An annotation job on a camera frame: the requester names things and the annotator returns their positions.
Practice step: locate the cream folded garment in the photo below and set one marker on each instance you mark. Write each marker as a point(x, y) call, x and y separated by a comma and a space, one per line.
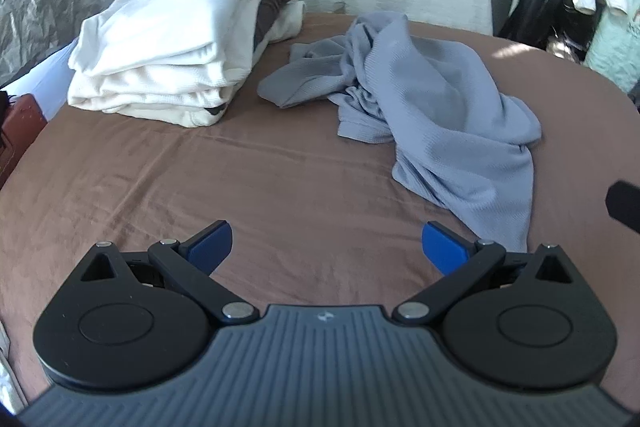
point(150, 99)

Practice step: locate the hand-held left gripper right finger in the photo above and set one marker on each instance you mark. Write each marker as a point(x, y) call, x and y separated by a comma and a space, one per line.
point(442, 247)

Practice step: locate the mint green bag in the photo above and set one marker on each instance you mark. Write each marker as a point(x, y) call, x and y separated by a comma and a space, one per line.
point(620, 52)

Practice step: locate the grey-blue ribbed garment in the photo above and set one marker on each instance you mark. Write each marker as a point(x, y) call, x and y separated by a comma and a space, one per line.
point(440, 107)

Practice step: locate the black chair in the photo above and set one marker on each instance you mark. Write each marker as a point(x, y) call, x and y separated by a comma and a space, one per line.
point(535, 7)

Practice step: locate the brown leather bag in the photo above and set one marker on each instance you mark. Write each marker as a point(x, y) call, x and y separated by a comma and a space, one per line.
point(20, 132)

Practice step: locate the white folded garment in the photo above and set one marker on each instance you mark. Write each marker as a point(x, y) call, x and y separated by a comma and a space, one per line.
point(165, 17)

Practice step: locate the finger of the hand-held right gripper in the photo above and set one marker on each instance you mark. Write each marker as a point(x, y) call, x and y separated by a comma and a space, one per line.
point(625, 204)

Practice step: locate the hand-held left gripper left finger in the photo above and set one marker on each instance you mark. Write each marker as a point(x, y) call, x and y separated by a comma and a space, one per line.
point(212, 247)

